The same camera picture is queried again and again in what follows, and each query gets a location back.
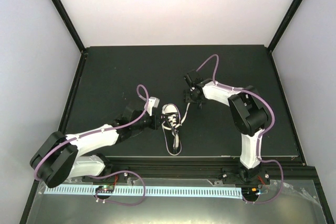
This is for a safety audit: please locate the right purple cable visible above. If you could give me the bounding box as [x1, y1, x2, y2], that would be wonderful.
[195, 54, 285, 206]

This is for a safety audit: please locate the right small circuit board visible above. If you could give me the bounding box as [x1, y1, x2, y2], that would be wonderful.
[246, 187, 268, 196]

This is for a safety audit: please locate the small circuit board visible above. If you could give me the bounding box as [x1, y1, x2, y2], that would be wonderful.
[95, 185, 114, 193]
[246, 187, 268, 196]

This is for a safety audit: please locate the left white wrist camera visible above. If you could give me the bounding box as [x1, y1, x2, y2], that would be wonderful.
[146, 97, 160, 116]

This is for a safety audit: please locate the black frame post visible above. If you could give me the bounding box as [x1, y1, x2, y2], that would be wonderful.
[267, 0, 303, 53]
[51, 0, 86, 53]

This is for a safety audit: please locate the white shoelace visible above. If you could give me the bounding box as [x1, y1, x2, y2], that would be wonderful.
[165, 102, 192, 154]

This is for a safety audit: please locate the black table mat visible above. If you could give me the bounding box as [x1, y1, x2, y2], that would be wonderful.
[65, 45, 299, 158]

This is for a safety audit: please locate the left small circuit board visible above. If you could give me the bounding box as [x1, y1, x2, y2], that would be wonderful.
[95, 185, 114, 193]

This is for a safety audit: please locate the light blue slotted cable duct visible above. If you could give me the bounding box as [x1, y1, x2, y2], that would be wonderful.
[44, 184, 243, 199]

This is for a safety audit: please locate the right black frame post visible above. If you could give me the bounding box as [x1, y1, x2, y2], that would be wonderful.
[267, 0, 303, 53]

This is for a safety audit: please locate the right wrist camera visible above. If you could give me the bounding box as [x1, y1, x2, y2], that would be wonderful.
[184, 70, 204, 88]

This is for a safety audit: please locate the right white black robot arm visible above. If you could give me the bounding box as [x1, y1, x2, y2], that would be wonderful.
[184, 74, 275, 184]

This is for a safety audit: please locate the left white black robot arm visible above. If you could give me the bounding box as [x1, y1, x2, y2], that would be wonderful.
[29, 105, 166, 188]

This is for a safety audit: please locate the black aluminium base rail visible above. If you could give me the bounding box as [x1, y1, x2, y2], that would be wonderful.
[81, 155, 318, 185]

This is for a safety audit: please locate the left black frame post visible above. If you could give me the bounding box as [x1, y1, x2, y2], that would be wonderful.
[51, 0, 86, 53]

